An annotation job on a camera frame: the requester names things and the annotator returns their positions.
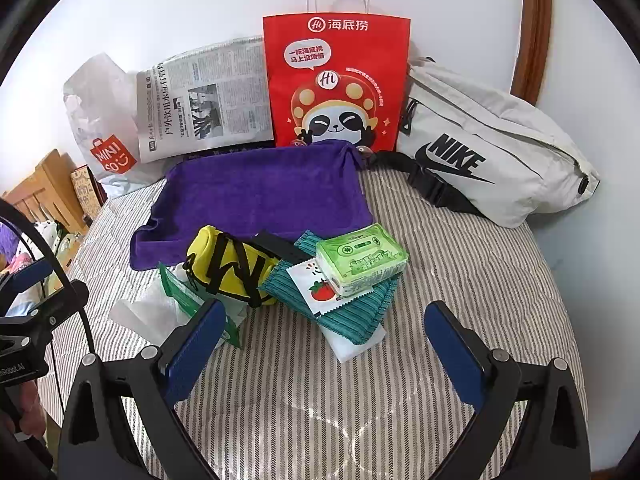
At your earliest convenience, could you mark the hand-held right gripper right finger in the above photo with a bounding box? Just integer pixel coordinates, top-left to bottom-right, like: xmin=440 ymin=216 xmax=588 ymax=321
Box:
xmin=424 ymin=301 xmax=591 ymax=480

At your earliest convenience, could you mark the patterned brown box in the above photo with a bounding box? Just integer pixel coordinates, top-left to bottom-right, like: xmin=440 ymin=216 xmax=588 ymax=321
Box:
xmin=70 ymin=166 xmax=107 ymax=221

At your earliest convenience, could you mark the green wet wipe packet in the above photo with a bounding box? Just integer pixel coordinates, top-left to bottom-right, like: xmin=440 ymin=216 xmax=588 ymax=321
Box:
xmin=157 ymin=262 xmax=248 ymax=351

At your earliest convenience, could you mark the white tomato print sachet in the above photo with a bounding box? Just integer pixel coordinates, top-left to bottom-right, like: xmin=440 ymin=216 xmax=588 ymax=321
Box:
xmin=286 ymin=259 xmax=351 ymax=318

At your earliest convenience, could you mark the teal striped cloth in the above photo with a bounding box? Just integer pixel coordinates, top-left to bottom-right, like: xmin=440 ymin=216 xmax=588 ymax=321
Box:
xmin=258 ymin=230 xmax=401 ymax=346

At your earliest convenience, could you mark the white waist bag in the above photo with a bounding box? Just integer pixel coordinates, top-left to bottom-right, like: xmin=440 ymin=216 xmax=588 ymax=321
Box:
xmin=370 ymin=57 xmax=601 ymax=228

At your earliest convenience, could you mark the wooden furniture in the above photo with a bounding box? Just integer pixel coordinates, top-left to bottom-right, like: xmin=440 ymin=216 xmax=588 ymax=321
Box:
xmin=0 ymin=149 xmax=106 ymax=241

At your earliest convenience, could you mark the newspaper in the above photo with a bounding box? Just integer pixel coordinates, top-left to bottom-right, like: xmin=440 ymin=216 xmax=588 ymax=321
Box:
xmin=136 ymin=35 xmax=276 ymax=163

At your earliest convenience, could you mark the white plastic shopping bag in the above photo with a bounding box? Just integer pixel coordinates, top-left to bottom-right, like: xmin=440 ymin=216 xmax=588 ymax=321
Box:
xmin=62 ymin=52 xmax=171 ymax=196

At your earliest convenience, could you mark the black cable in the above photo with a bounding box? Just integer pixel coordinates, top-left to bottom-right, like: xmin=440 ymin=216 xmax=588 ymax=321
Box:
xmin=0 ymin=199 xmax=97 ymax=361

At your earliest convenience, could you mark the black watch strap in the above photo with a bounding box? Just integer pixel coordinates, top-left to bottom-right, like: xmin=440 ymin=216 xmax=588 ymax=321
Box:
xmin=252 ymin=230 xmax=311 ymax=266

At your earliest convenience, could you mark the white cloth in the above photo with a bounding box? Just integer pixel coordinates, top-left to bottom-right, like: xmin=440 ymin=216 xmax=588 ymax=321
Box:
xmin=109 ymin=280 xmax=206 ymax=348

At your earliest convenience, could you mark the red paper bag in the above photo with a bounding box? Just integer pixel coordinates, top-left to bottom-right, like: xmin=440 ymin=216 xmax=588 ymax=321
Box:
xmin=262 ymin=0 xmax=412 ymax=153

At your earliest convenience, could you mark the wooden door frame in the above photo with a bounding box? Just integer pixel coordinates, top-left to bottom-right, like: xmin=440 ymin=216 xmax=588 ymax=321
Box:
xmin=510 ymin=0 xmax=553 ymax=106

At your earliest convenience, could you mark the purple towel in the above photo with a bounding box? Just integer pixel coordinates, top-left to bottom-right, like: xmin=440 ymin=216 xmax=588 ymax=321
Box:
xmin=129 ymin=140 xmax=376 ymax=272

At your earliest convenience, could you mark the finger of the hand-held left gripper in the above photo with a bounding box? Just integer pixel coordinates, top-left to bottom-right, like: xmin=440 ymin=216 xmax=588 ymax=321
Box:
xmin=0 ymin=259 xmax=55 ymax=306

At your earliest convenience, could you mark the yellow pouch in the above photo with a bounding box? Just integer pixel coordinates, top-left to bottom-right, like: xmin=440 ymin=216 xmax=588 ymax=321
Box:
xmin=184 ymin=225 xmax=278 ymax=308

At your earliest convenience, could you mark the green tissue pack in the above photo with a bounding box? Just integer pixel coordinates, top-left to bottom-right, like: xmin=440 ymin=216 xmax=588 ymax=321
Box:
xmin=315 ymin=230 xmax=410 ymax=297

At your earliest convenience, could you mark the white foam sheet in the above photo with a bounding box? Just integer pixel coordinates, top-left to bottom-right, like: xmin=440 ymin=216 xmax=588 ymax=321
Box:
xmin=320 ymin=322 xmax=391 ymax=363

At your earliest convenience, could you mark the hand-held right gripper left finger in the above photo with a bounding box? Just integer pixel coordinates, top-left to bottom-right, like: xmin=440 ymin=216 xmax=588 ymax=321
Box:
xmin=57 ymin=299 xmax=228 ymax=480

